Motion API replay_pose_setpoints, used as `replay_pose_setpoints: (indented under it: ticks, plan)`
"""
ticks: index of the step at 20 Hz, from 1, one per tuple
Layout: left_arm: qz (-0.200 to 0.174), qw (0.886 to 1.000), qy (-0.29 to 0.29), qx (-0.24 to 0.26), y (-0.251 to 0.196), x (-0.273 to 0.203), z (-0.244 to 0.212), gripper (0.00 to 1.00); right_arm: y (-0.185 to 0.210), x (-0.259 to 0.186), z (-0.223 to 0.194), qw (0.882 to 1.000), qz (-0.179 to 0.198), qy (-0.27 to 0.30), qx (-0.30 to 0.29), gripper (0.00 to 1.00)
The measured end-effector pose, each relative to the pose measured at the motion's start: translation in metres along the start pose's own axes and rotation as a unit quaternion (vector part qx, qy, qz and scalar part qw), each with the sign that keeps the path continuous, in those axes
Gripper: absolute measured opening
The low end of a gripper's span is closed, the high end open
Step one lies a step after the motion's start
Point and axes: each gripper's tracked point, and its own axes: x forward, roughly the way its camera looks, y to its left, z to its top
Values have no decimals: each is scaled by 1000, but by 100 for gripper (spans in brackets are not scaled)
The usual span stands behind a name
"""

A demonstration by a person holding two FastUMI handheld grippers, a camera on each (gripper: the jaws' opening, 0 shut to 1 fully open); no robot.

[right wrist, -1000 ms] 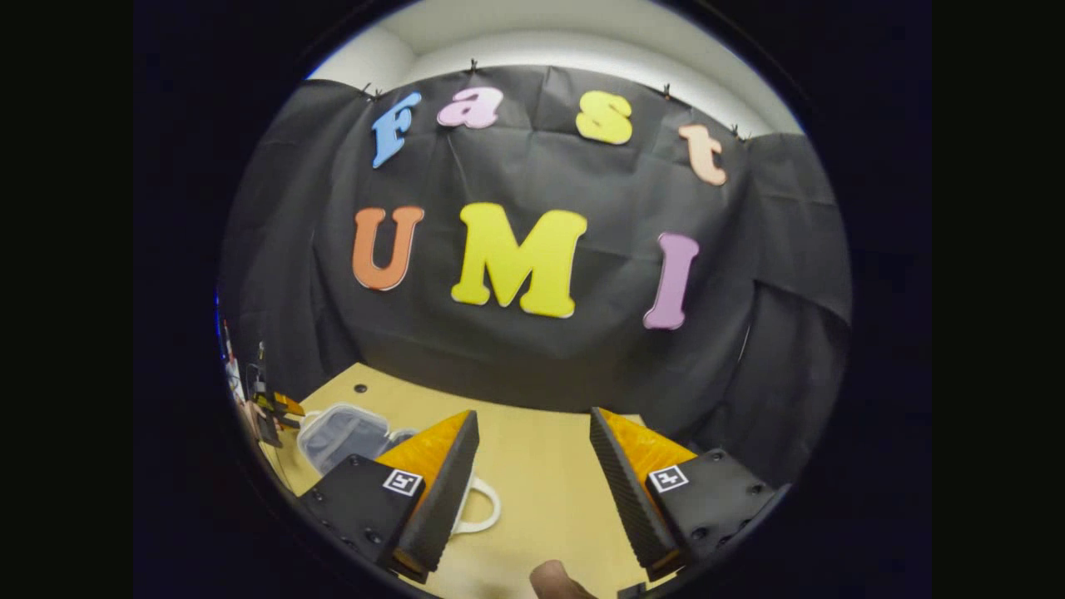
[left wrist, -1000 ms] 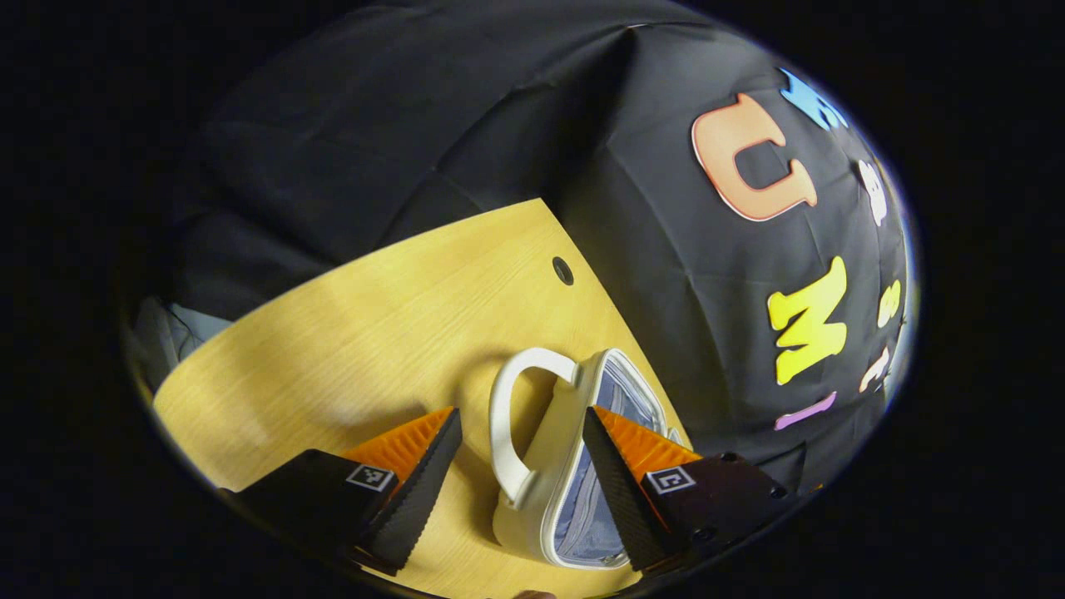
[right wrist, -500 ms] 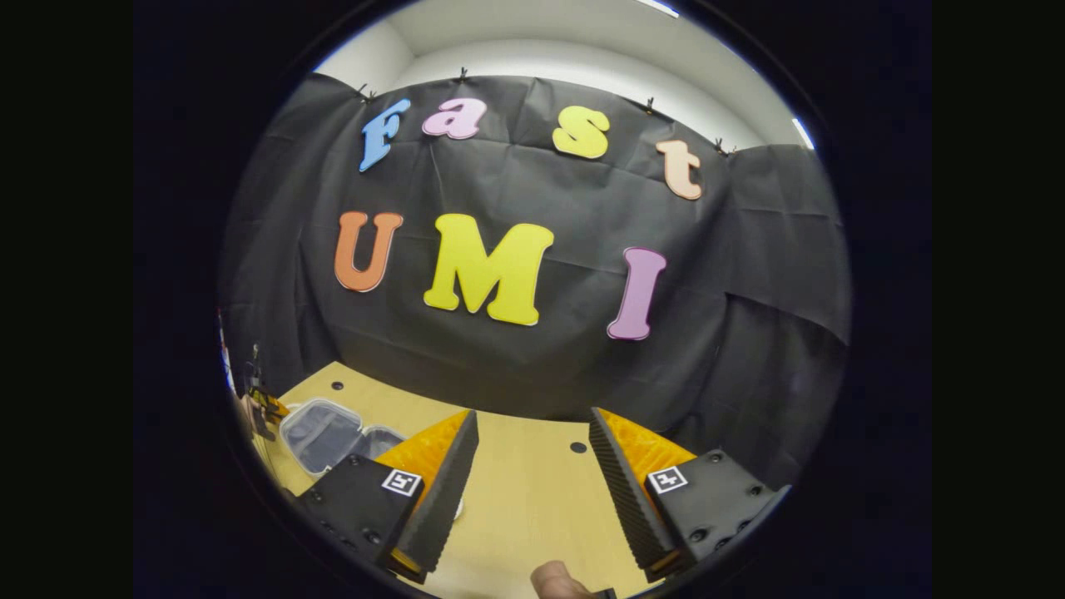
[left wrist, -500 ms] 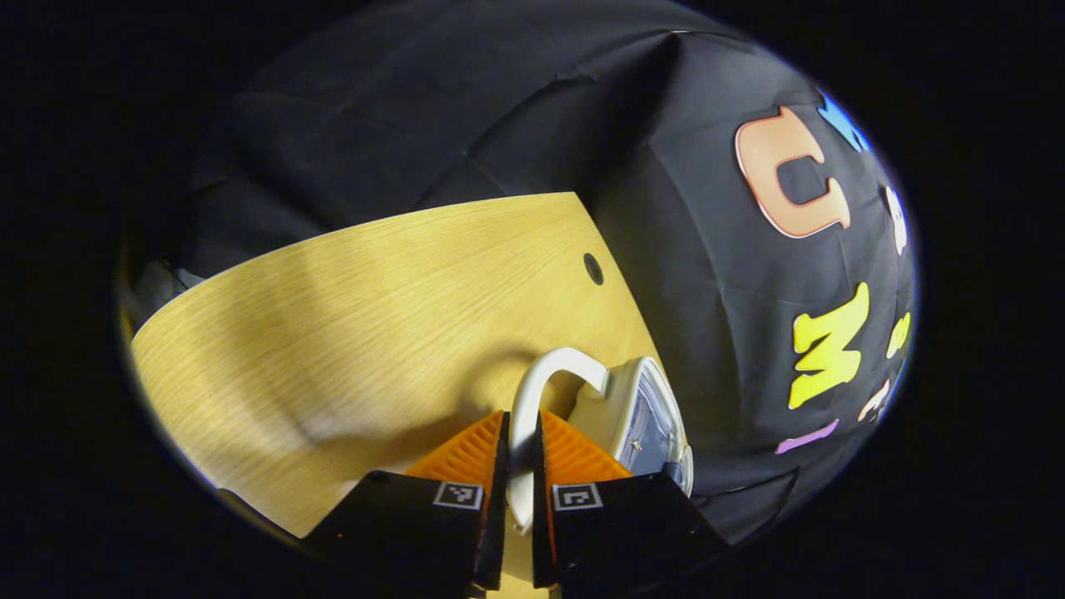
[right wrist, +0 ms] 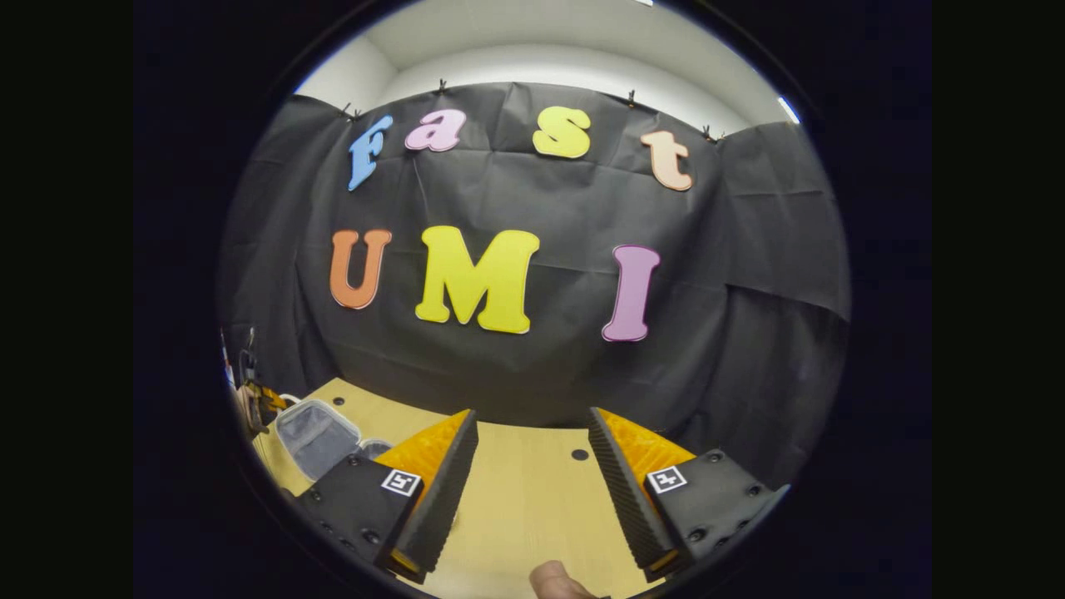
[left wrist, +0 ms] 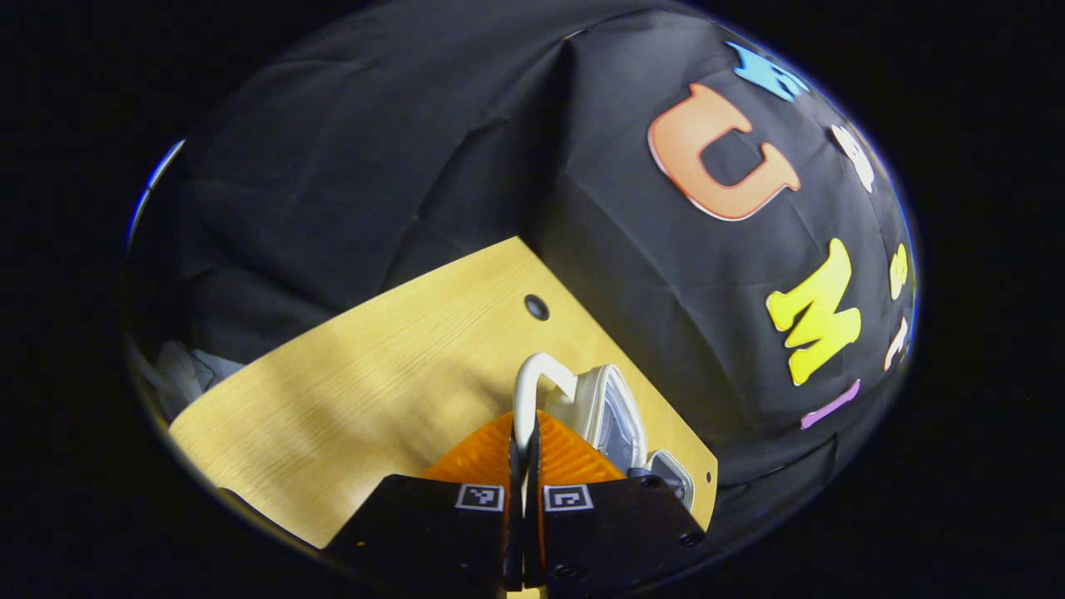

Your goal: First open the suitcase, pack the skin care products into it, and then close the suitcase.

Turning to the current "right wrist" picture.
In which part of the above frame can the black backdrop cloth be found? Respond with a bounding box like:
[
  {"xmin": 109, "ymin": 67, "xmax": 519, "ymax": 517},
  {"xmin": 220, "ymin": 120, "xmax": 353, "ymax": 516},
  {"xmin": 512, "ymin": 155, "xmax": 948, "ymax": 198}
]
[{"xmin": 218, "ymin": 81, "xmax": 852, "ymax": 492}]

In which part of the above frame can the white suitcase grey lining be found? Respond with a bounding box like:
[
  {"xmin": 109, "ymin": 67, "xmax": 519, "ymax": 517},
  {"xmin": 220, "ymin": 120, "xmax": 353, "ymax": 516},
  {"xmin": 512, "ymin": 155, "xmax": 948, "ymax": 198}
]
[{"xmin": 275, "ymin": 394, "xmax": 394, "ymax": 482}]

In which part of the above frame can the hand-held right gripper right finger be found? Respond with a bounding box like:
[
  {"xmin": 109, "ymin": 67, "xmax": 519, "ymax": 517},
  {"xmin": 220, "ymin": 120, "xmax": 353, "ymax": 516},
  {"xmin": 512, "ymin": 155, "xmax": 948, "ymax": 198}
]
[{"xmin": 587, "ymin": 407, "xmax": 791, "ymax": 583}]

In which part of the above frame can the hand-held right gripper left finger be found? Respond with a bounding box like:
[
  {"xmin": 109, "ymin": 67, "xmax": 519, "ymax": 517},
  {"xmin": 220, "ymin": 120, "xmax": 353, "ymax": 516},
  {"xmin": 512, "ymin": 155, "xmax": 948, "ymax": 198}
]
[{"xmin": 293, "ymin": 408, "xmax": 480, "ymax": 585}]

